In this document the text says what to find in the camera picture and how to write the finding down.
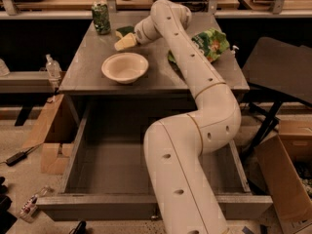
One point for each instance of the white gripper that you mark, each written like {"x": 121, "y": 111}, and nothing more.
{"x": 141, "y": 32}

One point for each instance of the green and yellow sponge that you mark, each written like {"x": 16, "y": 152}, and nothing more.
{"x": 124, "y": 31}

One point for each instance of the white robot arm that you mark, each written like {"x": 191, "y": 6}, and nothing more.
{"x": 172, "y": 145}

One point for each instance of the open grey top drawer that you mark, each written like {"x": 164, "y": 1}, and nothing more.
{"x": 107, "y": 179}

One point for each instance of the white bowl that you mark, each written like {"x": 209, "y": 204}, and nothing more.
{"x": 125, "y": 68}

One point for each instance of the green soda can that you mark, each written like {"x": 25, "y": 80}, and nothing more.
{"x": 101, "y": 19}

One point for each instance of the grey wooden cabinet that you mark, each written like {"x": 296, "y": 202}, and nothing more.
{"x": 84, "y": 76}

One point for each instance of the clear plastic bottle on bench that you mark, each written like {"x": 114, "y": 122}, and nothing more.
{"x": 53, "y": 67}

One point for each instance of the green chip bag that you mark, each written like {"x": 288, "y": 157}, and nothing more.
{"x": 212, "y": 43}

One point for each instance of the small white pump bottle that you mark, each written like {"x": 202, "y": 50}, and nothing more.
{"x": 235, "y": 50}

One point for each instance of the wooden block on floor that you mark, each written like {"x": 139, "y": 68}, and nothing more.
{"x": 55, "y": 157}

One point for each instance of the black folding chair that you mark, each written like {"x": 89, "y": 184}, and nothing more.
{"x": 284, "y": 72}

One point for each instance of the black power adapter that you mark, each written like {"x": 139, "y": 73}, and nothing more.
{"x": 16, "y": 158}

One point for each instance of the cardboard box at right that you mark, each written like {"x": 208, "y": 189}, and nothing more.
{"x": 277, "y": 158}

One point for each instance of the plastic bottle on floor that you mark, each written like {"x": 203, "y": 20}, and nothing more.
{"x": 28, "y": 210}

